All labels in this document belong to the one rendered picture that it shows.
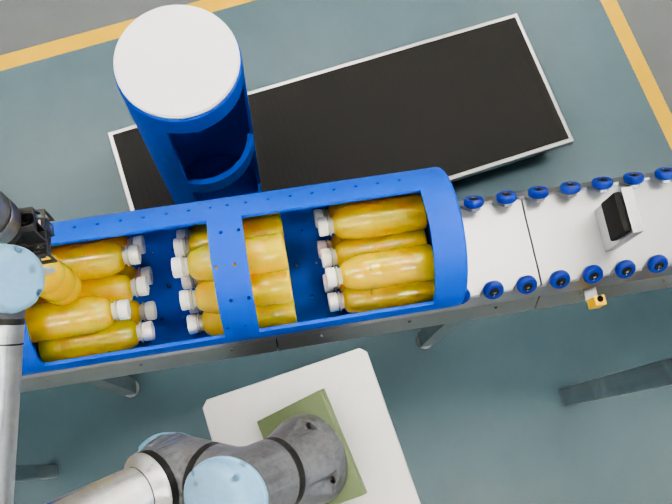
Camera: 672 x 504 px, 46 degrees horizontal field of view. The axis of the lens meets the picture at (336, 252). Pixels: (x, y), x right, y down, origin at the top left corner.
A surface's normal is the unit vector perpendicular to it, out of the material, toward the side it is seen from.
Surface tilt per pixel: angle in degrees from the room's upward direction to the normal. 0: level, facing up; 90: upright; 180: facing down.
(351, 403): 0
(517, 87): 0
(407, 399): 0
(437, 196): 19
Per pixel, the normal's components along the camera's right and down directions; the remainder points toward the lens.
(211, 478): -0.51, 0.07
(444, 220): 0.05, -0.22
